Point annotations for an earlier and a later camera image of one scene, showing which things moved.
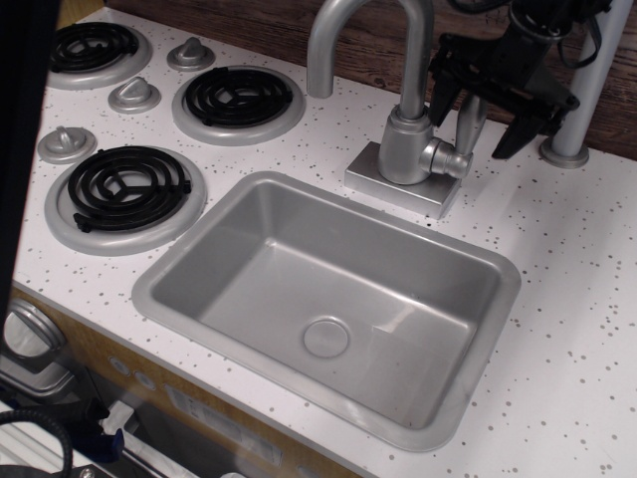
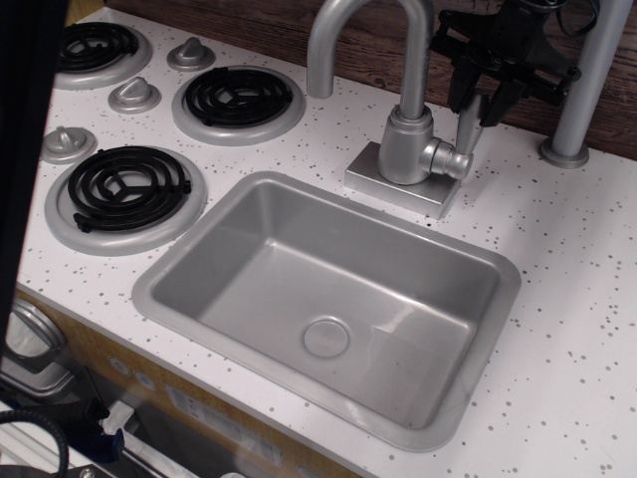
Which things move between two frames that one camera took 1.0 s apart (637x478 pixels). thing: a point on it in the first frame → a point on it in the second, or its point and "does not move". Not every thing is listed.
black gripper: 505,74 → 507,48
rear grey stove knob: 190,56 does not move
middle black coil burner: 238,105 does not move
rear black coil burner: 96,54 does not move
